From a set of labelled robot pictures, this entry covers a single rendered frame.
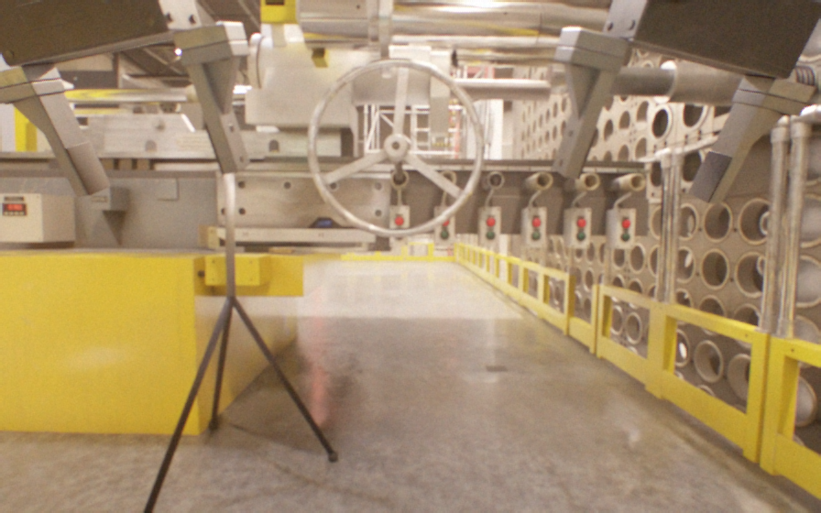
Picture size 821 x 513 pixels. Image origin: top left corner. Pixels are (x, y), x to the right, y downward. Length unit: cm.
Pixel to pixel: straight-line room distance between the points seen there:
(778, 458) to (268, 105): 200
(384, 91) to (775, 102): 161
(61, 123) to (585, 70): 41
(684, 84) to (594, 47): 192
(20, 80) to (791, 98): 58
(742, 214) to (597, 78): 263
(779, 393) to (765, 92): 123
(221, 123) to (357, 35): 130
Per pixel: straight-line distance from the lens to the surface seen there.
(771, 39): 41
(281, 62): 193
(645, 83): 220
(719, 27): 38
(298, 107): 176
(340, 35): 164
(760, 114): 43
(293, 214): 175
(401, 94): 96
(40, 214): 209
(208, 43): 35
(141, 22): 36
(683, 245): 333
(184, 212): 195
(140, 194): 205
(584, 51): 34
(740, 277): 297
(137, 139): 215
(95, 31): 38
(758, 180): 269
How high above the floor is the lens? 69
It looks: 4 degrees down
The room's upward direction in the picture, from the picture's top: 1 degrees clockwise
